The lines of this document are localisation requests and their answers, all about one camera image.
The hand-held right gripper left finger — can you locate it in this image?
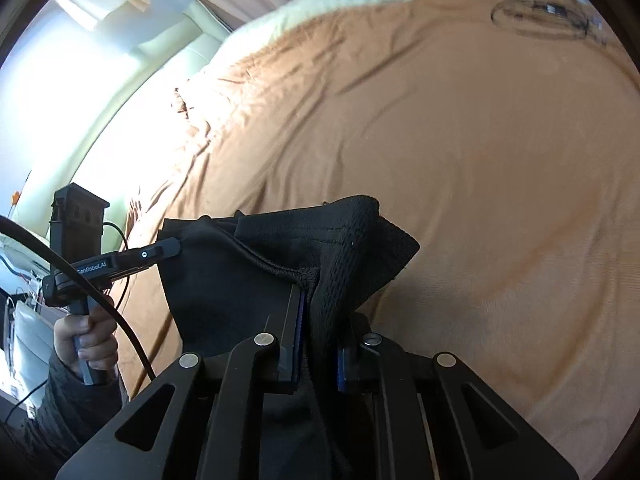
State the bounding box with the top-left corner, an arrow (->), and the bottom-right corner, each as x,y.
55,285 -> 307,480

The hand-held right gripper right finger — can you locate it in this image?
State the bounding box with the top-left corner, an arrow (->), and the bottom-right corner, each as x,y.
336,312 -> 581,480

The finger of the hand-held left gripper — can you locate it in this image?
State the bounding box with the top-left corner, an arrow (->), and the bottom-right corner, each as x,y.
117,236 -> 182,277

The black knit garment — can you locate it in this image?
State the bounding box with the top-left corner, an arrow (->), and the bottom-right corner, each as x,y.
157,194 -> 422,480

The person's left forearm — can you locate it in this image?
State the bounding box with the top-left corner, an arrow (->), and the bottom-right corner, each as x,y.
20,350 -> 127,463

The person's left hand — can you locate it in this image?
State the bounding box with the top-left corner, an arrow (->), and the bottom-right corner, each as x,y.
54,305 -> 121,377

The white storage box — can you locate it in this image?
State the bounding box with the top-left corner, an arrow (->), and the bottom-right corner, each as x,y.
11,299 -> 52,388

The cream sofa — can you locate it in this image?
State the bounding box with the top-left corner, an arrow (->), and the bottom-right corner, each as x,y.
95,0 -> 232,87

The orange-brown blanket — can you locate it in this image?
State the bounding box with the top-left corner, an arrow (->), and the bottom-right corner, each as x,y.
107,0 -> 640,480

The thin black cable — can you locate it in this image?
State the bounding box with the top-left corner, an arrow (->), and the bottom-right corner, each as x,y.
101,221 -> 130,311

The thick black cable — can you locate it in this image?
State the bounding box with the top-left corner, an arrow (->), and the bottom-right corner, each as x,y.
0,216 -> 157,382

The coiled black cable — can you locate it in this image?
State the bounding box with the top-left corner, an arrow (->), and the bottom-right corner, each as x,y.
491,0 -> 610,45

